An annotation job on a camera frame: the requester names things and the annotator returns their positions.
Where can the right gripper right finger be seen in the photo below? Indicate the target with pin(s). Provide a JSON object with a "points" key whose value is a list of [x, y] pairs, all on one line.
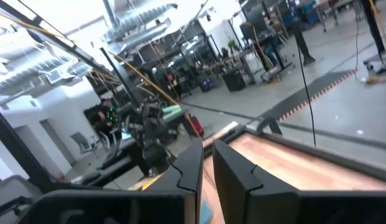
{"points": [[236, 177]]}

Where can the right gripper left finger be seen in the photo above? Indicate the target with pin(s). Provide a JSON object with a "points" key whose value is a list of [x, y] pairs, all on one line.
{"points": [[186, 171]]}

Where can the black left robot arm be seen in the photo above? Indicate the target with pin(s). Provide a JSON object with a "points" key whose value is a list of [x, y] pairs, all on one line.
{"points": [[152, 133]]}

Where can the red bag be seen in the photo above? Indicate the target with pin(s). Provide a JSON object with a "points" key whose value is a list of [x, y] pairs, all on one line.
{"points": [[196, 125]]}

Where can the person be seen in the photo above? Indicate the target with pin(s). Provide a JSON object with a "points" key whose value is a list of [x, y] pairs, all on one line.
{"points": [[102, 123]]}

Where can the black trash bin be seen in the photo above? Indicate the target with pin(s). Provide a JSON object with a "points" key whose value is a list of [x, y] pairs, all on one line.
{"points": [[233, 80]]}

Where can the black mat with orange stripes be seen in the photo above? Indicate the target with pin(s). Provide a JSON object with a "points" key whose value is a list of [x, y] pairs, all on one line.
{"points": [[304, 96]]}

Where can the grey office chair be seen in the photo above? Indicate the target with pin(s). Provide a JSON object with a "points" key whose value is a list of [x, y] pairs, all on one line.
{"points": [[84, 143]]}

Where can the black metal table frame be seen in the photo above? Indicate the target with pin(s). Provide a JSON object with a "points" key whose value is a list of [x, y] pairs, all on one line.
{"points": [[304, 146]]}

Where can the black rig post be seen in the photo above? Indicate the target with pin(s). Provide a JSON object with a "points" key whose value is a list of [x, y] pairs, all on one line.
{"points": [[18, 149]]}

